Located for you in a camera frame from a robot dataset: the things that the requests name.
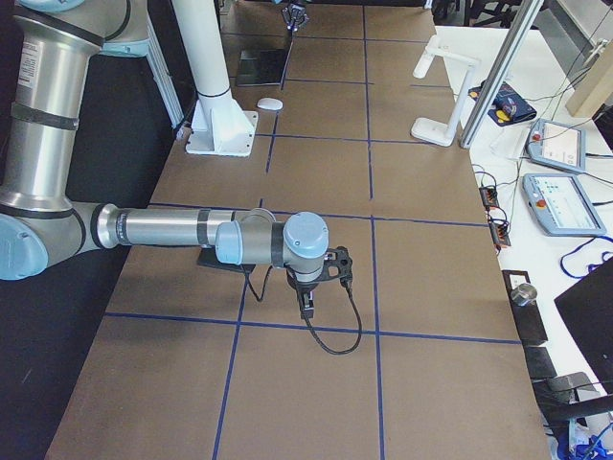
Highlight blue lanyard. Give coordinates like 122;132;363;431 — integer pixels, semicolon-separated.
559;234;613;279

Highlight grey laptop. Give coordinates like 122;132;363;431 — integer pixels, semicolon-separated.
236;33;293;87

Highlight blue space pencil case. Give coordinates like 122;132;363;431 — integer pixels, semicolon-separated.
488;82;537;127

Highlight black camera cable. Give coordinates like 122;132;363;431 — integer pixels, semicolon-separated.
243;263;363;356

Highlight metal cylinder weight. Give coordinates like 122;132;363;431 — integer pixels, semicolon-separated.
510;283;537;307

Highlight white mounting column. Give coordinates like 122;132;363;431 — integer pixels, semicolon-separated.
172;0;259;157

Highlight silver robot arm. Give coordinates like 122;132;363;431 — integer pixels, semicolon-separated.
1;1;324;290

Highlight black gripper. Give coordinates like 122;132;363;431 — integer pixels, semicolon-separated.
282;2;309;33
285;267;318;318

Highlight aluminium profile post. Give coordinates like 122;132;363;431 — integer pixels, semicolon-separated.
459;0;544;149

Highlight far teach pendant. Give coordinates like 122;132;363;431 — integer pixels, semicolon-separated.
525;119;586;173

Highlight black monitor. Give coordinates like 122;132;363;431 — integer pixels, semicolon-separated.
555;261;613;394

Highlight white computer mouse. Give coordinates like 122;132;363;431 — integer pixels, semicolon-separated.
257;97;284;111

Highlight black mouse pad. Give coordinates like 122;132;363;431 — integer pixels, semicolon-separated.
196;247;256;274

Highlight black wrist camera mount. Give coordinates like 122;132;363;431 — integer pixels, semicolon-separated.
320;246;353;289

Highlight teach pendant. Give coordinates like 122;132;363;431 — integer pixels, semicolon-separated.
521;173;606;237
525;119;586;173

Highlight near teach pendant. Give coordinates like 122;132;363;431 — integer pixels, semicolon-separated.
521;173;606;237

